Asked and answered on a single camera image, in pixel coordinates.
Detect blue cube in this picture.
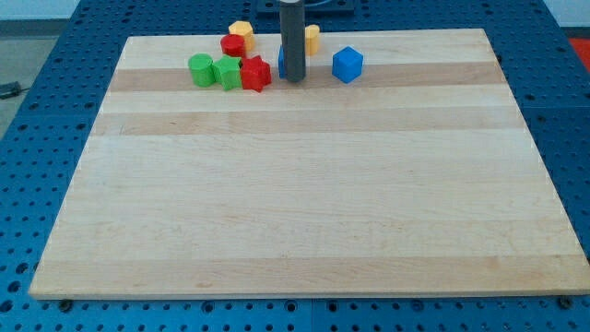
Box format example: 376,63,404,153
332,46,364,84

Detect yellow heart block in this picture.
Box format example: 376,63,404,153
304,24,321,56

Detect red star block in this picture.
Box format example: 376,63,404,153
240,55,272,92

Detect blue block behind pusher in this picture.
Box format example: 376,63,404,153
277,46,286,79

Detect green star block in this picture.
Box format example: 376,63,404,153
212,54,242,90

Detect wooden board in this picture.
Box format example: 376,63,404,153
29,29,589,300

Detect red cylinder block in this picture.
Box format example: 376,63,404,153
220,34,246,58

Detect green cylinder block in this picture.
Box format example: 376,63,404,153
188,53,217,88

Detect yellow hexagon block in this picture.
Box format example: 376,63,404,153
229,20,255,52

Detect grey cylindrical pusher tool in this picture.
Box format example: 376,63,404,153
279,0,306,83

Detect black device on floor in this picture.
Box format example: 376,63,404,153
0,81,22,100

